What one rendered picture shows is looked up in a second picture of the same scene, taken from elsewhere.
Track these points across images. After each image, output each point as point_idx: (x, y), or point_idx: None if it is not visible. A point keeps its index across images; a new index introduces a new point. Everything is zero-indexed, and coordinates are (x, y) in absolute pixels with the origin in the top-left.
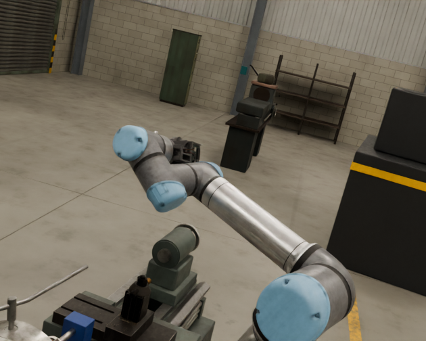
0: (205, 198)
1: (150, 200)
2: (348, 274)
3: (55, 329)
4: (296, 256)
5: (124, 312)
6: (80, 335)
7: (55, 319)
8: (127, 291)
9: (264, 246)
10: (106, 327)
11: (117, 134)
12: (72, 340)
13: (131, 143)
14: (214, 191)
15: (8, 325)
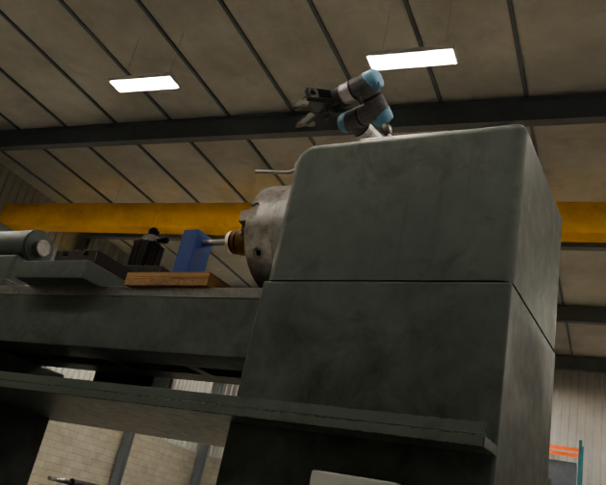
0: (370, 130)
1: (383, 115)
2: None
3: (100, 271)
4: None
5: (147, 262)
6: (208, 248)
7: (98, 259)
8: (148, 241)
9: None
10: (162, 266)
11: (375, 71)
12: (201, 253)
13: (381, 79)
14: (373, 127)
15: None
